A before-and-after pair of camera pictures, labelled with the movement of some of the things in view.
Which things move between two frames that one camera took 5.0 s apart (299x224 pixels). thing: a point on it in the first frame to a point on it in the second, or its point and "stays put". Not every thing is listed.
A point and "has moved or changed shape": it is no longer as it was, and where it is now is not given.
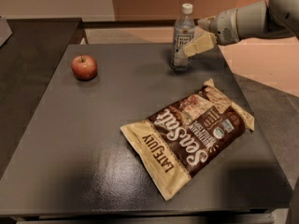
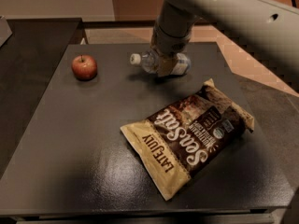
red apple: [84, 67] stays put
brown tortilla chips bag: [178, 143] stays put
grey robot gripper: [222, 28] to [169, 45]
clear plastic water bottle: [183, 33] has moved or changed shape
